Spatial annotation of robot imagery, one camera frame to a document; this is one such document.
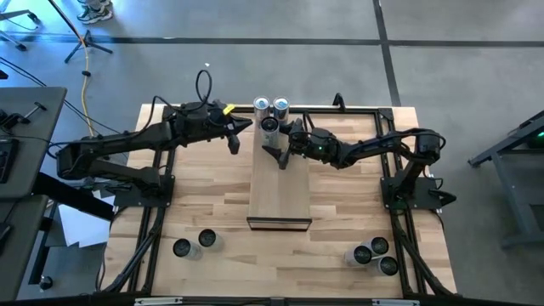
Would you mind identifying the wooden shelf black metal frame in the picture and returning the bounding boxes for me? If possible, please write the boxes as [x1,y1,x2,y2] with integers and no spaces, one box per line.
[246,110,314,234]

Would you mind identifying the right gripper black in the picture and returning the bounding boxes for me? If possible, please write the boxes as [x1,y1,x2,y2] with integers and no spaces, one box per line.
[262,117,342,172]

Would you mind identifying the blue silver beverage can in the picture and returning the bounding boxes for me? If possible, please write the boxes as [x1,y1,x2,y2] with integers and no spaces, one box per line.
[272,96,291,125]
[252,95,272,122]

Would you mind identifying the grey stand legs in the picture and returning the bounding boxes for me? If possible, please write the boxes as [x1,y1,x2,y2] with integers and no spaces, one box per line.
[0,8,42,53]

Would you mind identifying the black keyboard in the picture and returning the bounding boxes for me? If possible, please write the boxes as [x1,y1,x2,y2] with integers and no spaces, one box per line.
[0,138,19,184]

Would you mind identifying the grey desk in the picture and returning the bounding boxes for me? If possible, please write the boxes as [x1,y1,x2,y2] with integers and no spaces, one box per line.
[0,195,48,301]
[0,86,68,201]

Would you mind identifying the silver metal bracket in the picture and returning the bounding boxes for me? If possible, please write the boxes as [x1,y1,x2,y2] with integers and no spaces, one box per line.
[371,298,421,306]
[133,297,184,306]

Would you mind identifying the black diagonal beam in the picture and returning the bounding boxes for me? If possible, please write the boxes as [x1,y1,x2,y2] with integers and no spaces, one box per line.
[33,172,116,223]

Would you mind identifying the black clamp tool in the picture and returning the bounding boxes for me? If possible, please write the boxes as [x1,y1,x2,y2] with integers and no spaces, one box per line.
[0,100,48,128]

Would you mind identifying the white paper sheets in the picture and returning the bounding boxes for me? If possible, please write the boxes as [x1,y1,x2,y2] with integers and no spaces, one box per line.
[57,191,115,250]

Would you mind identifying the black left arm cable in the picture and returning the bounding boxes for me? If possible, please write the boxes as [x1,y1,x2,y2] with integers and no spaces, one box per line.
[144,69,213,128]

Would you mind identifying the grey metal cart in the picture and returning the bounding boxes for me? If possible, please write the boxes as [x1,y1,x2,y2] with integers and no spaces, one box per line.
[467,109,544,251]

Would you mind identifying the large clear bottle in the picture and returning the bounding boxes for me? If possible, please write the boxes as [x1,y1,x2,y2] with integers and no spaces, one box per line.
[197,228,225,252]

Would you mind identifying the yellow floor cable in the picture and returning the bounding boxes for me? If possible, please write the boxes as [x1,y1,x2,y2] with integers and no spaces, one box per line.
[80,36,97,141]

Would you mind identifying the black aluminium table rail frame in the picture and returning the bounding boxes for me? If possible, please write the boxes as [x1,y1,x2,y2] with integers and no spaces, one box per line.
[95,104,458,306]

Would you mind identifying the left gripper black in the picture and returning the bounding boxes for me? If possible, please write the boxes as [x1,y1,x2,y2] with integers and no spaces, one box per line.
[199,100,254,156]

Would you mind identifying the black tripod stand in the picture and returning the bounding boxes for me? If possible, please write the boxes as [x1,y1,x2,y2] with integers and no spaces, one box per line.
[46,0,115,65]

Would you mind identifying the person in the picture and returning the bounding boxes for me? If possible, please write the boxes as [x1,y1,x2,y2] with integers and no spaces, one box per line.
[76,0,114,26]

